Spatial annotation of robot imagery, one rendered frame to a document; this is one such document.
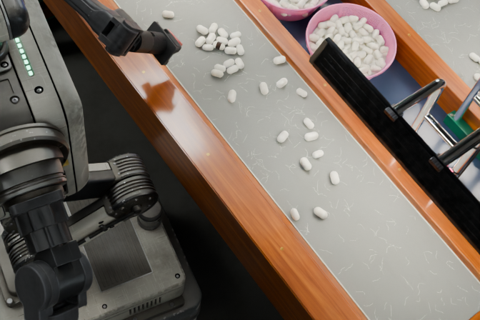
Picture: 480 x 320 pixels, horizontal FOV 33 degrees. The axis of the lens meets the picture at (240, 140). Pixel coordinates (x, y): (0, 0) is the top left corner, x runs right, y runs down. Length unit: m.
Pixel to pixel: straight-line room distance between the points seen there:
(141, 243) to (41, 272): 0.98
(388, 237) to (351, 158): 0.24
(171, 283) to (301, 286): 0.43
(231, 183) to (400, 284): 0.49
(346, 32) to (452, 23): 0.33
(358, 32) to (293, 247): 0.74
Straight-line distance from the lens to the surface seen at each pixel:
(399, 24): 2.44
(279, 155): 2.14
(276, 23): 2.34
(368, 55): 2.37
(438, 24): 2.51
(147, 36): 2.01
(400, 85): 2.42
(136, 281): 2.25
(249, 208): 2.03
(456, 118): 2.35
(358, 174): 2.16
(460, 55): 2.47
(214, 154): 2.08
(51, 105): 1.35
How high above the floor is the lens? 2.60
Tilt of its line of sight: 60 degrees down
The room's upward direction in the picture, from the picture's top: 13 degrees clockwise
